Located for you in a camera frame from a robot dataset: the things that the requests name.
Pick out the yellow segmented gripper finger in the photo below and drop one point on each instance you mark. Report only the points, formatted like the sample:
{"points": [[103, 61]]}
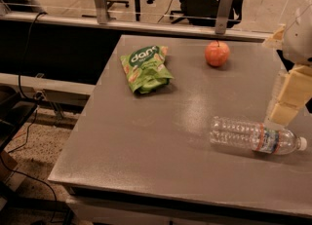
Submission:
{"points": [[275, 40], [291, 91]]}

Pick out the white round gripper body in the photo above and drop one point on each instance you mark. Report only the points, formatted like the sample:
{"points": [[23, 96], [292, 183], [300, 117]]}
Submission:
{"points": [[299, 42]]}

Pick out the clear plastic water bottle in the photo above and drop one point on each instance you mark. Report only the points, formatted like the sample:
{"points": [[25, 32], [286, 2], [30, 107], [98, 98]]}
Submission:
{"points": [[254, 136]]}

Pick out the red apple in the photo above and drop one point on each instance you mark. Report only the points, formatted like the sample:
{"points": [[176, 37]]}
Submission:
{"points": [[217, 53]]}

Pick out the black office chair right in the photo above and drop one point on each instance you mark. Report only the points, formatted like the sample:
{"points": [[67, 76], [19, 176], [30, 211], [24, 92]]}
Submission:
{"points": [[204, 0]]}

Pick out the green chip bag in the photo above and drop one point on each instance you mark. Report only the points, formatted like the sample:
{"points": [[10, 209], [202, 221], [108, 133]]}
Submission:
{"points": [[145, 69]]}

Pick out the black side cart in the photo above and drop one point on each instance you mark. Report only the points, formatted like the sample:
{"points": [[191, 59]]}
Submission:
{"points": [[14, 112]]}

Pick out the right metal barrier post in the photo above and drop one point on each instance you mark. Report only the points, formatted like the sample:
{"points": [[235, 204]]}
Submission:
{"points": [[223, 13]]}

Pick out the metal barrier post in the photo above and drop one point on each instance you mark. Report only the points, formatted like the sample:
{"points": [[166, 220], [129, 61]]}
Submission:
{"points": [[103, 16], [223, 13]]}

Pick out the left metal barrier post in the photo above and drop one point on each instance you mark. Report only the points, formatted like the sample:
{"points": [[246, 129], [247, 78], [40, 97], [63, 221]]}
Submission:
{"points": [[103, 16]]}

